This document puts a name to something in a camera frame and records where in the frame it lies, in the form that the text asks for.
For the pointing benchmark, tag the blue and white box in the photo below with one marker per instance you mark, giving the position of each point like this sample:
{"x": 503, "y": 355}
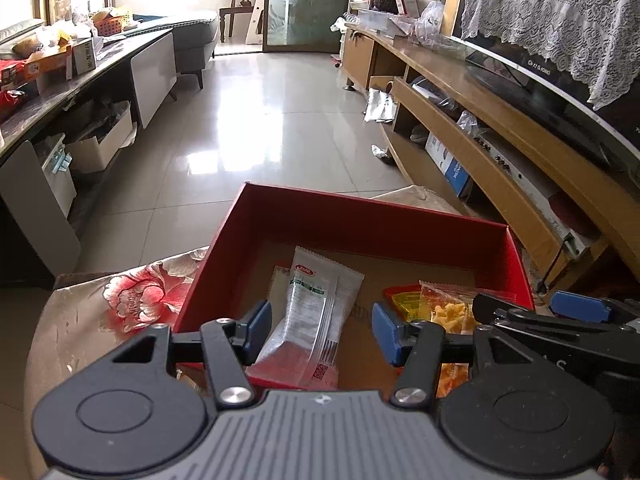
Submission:
{"x": 450, "y": 165}

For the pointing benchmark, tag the long red-edged white packet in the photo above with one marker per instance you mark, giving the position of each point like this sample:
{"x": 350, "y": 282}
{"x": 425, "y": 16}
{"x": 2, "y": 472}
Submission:
{"x": 310, "y": 305}

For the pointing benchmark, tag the orange cardboard box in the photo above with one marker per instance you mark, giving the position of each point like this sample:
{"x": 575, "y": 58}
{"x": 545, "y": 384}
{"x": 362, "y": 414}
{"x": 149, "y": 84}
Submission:
{"x": 50, "y": 64}

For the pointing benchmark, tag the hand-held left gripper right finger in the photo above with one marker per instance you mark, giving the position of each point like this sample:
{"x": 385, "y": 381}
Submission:
{"x": 385, "y": 331}

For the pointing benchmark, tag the red cardboard box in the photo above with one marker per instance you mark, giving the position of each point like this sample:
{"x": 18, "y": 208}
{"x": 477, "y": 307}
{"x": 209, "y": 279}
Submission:
{"x": 350, "y": 220}

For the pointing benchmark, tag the silver media player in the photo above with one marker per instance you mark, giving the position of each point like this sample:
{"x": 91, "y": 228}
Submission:
{"x": 525, "y": 167}

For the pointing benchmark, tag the clear plastic bags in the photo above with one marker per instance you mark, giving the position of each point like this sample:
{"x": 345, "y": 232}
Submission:
{"x": 430, "y": 25}

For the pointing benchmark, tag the grey sofa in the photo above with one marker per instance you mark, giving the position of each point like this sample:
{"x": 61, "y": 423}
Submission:
{"x": 190, "y": 35}

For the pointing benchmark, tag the flat screen television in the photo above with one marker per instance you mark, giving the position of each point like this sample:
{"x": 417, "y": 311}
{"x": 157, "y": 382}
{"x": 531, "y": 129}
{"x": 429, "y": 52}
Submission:
{"x": 505, "y": 57}

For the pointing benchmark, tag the white lace cloth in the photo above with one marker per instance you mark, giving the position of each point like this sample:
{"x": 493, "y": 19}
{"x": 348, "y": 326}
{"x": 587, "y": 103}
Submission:
{"x": 540, "y": 5}

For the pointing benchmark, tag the white storage box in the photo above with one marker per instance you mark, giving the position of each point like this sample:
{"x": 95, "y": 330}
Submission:
{"x": 100, "y": 147}

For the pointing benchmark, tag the crumpled wrapper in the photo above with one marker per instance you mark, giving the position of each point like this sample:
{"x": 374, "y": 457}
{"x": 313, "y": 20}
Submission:
{"x": 382, "y": 155}

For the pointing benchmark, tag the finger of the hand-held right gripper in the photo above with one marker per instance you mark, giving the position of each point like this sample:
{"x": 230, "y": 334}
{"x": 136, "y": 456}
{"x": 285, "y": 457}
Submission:
{"x": 505, "y": 307}
{"x": 580, "y": 306}

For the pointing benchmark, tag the dark low cabinet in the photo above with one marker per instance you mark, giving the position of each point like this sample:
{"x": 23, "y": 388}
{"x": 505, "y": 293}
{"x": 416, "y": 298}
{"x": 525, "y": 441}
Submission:
{"x": 150, "y": 80}

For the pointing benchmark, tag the wooden television stand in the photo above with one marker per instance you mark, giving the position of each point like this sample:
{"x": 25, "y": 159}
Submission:
{"x": 500, "y": 110}

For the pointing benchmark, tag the glass sliding door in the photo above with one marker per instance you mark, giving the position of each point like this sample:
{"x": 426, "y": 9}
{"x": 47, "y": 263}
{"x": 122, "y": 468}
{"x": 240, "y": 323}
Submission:
{"x": 305, "y": 5}

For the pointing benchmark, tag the clear bag of yellow snacks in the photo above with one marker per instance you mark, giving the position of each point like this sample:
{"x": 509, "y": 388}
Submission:
{"x": 447, "y": 312}

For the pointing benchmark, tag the small red and white box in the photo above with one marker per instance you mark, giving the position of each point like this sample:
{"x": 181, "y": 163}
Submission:
{"x": 407, "y": 4}

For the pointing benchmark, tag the yellow and red snack packet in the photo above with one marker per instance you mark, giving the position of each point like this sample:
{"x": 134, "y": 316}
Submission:
{"x": 405, "y": 301}

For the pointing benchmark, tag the silver foil bag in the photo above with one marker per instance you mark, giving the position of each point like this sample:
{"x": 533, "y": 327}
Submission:
{"x": 380, "y": 105}

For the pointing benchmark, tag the white folding stool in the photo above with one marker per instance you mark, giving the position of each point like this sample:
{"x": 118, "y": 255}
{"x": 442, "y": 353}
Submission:
{"x": 256, "y": 10}

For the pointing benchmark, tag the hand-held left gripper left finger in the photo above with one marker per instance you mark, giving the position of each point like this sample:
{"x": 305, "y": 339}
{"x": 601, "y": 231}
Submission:
{"x": 257, "y": 331}

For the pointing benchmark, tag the orange woven basket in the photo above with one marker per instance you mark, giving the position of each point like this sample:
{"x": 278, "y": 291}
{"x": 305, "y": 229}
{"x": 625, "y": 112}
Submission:
{"x": 112, "y": 25}

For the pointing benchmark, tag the small brown cardboard box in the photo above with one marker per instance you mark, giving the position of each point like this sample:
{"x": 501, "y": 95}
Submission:
{"x": 83, "y": 56}

